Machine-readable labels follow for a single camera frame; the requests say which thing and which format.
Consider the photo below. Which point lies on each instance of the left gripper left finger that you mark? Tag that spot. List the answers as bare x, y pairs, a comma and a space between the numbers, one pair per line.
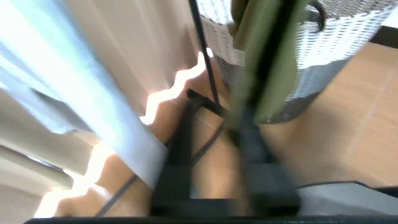
174, 180

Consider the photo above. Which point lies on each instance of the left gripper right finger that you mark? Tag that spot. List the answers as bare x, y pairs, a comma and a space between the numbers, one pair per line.
267, 186

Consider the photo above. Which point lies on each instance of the green shirt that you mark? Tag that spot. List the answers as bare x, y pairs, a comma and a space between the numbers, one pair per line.
280, 87

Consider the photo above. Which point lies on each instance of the white laundry basket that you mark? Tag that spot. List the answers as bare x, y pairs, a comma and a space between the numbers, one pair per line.
326, 46

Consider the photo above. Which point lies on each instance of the black clothes rack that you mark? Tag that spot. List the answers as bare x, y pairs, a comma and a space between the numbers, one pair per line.
203, 46

